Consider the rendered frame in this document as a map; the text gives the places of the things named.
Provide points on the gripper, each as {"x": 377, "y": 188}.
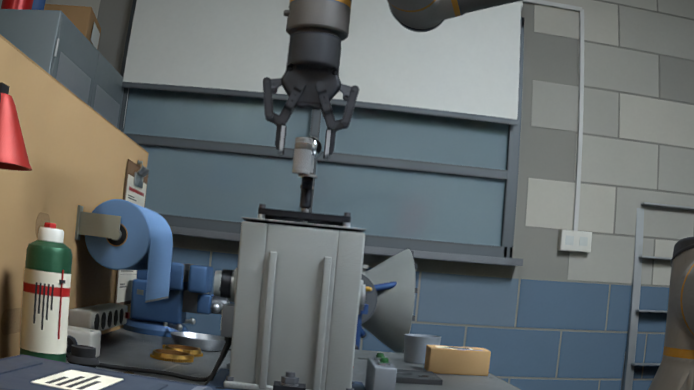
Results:
{"x": 313, "y": 65}

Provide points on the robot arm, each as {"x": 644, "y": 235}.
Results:
{"x": 317, "y": 16}

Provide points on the dark shift lever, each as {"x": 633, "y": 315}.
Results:
{"x": 307, "y": 192}

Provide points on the black tower top plate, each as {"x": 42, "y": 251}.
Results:
{"x": 303, "y": 216}

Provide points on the grey shifter tower body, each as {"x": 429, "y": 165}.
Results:
{"x": 295, "y": 303}

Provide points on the grey blue roller door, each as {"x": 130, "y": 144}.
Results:
{"x": 412, "y": 179}

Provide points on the blue fork part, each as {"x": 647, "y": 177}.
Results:
{"x": 379, "y": 286}

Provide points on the brown clipboard with paper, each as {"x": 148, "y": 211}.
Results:
{"x": 135, "y": 187}

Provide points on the grey cone housing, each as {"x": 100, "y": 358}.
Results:
{"x": 396, "y": 298}

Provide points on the blue paper roll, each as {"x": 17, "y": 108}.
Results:
{"x": 141, "y": 244}

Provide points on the blue bench vise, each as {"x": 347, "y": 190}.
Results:
{"x": 173, "y": 293}

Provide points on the tan back board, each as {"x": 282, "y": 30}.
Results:
{"x": 70, "y": 162}

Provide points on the cardboard box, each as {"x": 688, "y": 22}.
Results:
{"x": 76, "y": 19}

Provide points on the metal bowl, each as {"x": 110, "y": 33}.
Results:
{"x": 198, "y": 340}

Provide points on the grey cup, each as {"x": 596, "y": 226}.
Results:
{"x": 420, "y": 350}

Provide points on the grey bolt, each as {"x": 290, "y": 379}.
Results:
{"x": 290, "y": 381}

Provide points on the grey box with green button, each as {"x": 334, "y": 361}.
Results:
{"x": 381, "y": 374}

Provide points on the dark grey flat plate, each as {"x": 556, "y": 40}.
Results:
{"x": 420, "y": 376}

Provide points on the tan block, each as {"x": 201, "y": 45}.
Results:
{"x": 458, "y": 359}

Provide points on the grey socket holder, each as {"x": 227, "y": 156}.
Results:
{"x": 100, "y": 316}

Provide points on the dark grey mat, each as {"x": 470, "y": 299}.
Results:
{"x": 130, "y": 352}

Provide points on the red lamp shade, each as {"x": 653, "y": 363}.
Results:
{"x": 11, "y": 135}

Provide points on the red container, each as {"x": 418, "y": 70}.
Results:
{"x": 16, "y": 4}

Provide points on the grey block with black base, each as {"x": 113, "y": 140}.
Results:
{"x": 84, "y": 339}

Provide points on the green white spray can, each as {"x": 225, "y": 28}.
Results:
{"x": 46, "y": 303}

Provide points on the white striped label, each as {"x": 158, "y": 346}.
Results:
{"x": 76, "y": 379}

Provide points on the grey shelf rack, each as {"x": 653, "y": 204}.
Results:
{"x": 634, "y": 303}

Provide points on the grey roll bracket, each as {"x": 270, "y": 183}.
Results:
{"x": 97, "y": 223}

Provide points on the grey wall cabinet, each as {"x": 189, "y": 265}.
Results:
{"x": 59, "y": 59}

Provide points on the white wall conduit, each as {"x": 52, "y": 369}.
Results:
{"x": 580, "y": 108}

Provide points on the white wall switch plate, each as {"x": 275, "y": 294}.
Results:
{"x": 576, "y": 241}

